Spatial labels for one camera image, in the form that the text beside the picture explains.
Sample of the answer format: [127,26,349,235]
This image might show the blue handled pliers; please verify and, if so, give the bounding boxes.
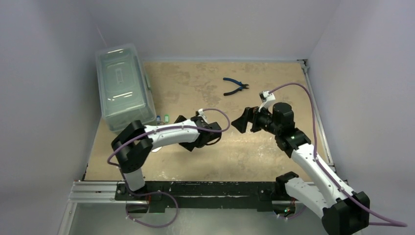
[223,77,250,96]

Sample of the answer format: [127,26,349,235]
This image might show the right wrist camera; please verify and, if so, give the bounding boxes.
[258,91,276,112]

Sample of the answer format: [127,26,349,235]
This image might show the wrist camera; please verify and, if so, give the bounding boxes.
[196,109,207,118]
[258,91,276,112]

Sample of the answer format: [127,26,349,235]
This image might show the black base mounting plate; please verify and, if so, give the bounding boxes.
[115,181,291,212]

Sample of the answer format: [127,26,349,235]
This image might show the right side aluminium rail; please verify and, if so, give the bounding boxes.
[297,59,336,172]

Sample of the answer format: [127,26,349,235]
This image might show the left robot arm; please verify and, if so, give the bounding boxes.
[111,110,224,200]

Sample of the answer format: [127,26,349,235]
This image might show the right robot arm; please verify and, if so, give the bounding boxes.
[231,102,370,235]

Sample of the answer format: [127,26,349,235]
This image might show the translucent plastic storage box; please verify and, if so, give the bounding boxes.
[95,44,156,133]

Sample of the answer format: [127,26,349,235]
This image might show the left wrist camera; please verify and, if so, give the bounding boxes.
[196,109,207,118]

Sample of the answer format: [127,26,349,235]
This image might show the metal keyring plate with keys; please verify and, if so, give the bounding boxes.
[156,114,170,125]

